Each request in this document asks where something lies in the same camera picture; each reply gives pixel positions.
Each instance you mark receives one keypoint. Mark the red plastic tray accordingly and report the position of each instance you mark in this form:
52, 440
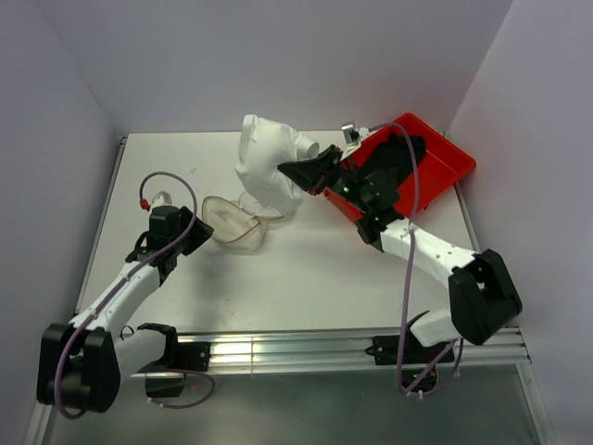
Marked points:
441, 164

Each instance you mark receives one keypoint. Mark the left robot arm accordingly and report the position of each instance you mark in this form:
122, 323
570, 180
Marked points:
83, 362

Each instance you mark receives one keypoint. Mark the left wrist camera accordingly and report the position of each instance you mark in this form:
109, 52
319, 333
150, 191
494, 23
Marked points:
162, 198

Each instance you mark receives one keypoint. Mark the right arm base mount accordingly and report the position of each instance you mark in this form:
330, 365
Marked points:
417, 365

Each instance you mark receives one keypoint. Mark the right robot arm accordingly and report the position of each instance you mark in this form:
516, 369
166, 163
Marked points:
482, 297

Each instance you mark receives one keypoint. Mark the black garment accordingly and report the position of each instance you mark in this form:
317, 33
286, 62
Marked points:
392, 155

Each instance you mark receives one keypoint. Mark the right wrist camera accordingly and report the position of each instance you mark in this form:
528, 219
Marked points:
353, 136

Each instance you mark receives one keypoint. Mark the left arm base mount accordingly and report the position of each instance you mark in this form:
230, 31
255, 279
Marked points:
182, 383

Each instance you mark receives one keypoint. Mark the white bra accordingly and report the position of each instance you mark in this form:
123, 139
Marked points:
264, 145

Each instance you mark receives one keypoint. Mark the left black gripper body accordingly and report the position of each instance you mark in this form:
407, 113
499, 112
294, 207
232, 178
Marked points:
175, 237

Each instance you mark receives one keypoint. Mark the aluminium rail frame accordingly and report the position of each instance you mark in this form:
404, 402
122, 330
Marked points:
309, 303

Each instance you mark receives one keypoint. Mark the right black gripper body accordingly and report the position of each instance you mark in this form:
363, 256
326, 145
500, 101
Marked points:
345, 184

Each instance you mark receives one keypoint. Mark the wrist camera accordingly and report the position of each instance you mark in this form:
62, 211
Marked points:
162, 198
353, 136

